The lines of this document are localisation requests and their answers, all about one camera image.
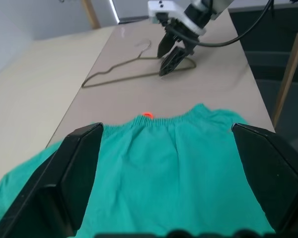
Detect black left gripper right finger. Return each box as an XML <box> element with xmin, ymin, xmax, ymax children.
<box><xmin>231</xmin><ymin>122</ymin><xmax>298</xmax><ymax>234</ymax></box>

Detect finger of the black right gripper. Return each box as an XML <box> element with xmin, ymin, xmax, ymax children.
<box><xmin>157</xmin><ymin>32</ymin><xmax>176</xmax><ymax>59</ymax></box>
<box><xmin>159</xmin><ymin>46</ymin><xmax>190</xmax><ymax>77</ymax></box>

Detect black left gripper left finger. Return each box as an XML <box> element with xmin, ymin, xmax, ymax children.
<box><xmin>0</xmin><ymin>122</ymin><xmax>104</xmax><ymax>238</ymax></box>

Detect olive wire hanger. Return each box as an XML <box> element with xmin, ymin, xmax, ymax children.
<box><xmin>81</xmin><ymin>39</ymin><xmax>197</xmax><ymax>89</ymax></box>

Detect teal green shorts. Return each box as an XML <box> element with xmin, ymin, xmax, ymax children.
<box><xmin>0</xmin><ymin>103</ymin><xmax>276</xmax><ymax>238</ymax></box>

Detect white vertical bar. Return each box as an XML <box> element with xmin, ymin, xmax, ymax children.
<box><xmin>108</xmin><ymin>0</ymin><xmax>119</xmax><ymax>24</ymax></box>

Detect dark grey cabinet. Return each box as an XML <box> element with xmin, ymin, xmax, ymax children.
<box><xmin>227</xmin><ymin>4</ymin><xmax>298</xmax><ymax>129</ymax></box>

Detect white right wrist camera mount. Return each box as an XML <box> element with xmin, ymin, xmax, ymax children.
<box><xmin>148</xmin><ymin>0</ymin><xmax>207</xmax><ymax>37</ymax></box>

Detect wooden post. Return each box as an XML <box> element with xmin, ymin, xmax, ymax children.
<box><xmin>272</xmin><ymin>29</ymin><xmax>298</xmax><ymax>126</ymax></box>
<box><xmin>80</xmin><ymin>0</ymin><xmax>101</xmax><ymax>29</ymax></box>

